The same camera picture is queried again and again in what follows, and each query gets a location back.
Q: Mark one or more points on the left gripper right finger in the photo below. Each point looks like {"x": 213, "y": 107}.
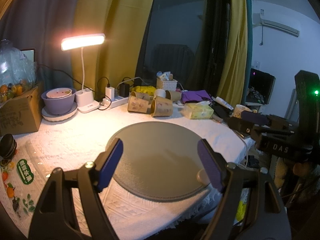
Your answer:
{"x": 229, "y": 179}

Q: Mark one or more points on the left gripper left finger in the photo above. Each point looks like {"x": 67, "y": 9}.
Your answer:
{"x": 93, "y": 177}

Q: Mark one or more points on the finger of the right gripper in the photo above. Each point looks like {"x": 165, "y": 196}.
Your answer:
{"x": 255, "y": 118}
{"x": 242, "y": 126}

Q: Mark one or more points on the lying paper cup right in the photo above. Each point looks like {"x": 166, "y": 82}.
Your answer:
{"x": 173, "y": 95}

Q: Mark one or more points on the lying paper cup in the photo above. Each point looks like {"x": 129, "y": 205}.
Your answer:
{"x": 161, "y": 107}
{"x": 173, "y": 95}
{"x": 137, "y": 105}
{"x": 140, "y": 95}

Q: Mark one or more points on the lying paper cup left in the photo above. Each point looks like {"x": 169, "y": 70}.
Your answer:
{"x": 137, "y": 105}

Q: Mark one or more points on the lying paper cup middle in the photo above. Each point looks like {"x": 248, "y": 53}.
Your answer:
{"x": 161, "y": 107}

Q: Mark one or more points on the lying paper cup back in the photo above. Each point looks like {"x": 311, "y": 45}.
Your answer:
{"x": 140, "y": 95}

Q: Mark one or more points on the white mug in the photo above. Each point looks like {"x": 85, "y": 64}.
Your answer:
{"x": 239, "y": 109}

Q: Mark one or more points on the black monitor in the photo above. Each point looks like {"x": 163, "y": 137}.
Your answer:
{"x": 260, "y": 87}

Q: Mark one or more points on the yellow tissue pack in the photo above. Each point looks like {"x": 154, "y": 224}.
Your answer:
{"x": 197, "y": 111}

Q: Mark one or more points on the purple cloth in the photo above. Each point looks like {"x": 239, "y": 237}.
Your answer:
{"x": 195, "y": 96}

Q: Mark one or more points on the round grey mat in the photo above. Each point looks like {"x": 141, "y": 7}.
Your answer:
{"x": 159, "y": 161}

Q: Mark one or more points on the fruit print plastic bag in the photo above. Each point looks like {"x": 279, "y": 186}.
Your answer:
{"x": 24, "y": 177}

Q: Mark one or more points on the white plate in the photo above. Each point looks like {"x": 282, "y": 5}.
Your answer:
{"x": 61, "y": 117}

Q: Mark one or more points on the white desk lamp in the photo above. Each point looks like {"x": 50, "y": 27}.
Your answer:
{"x": 84, "y": 97}

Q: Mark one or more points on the white power strip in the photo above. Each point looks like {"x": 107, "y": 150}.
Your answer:
{"x": 109, "y": 104}

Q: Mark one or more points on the purple bowl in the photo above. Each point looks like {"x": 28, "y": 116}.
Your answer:
{"x": 58, "y": 101}

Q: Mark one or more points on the white basket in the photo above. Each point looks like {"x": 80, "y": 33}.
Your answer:
{"x": 166, "y": 84}

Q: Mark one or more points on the white charger plug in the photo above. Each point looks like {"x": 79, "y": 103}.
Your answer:
{"x": 110, "y": 93}

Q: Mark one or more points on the black round lids stack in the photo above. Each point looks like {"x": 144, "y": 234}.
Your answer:
{"x": 8, "y": 146}

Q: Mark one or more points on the black charger plug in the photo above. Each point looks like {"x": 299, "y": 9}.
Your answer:
{"x": 124, "y": 90}

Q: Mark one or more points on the cardboard box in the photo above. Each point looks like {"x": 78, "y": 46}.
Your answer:
{"x": 23, "y": 113}

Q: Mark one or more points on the white air conditioner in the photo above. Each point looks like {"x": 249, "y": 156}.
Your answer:
{"x": 277, "y": 21}

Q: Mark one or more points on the yellow cloth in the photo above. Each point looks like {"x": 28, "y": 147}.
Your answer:
{"x": 144, "y": 89}

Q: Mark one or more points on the plastic bag of fruit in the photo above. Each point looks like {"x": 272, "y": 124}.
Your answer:
{"x": 18, "y": 73}

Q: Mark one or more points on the yellow curtain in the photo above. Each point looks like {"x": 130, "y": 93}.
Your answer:
{"x": 123, "y": 22}

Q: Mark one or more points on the grey blue curtain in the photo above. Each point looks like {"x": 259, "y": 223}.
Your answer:
{"x": 41, "y": 25}

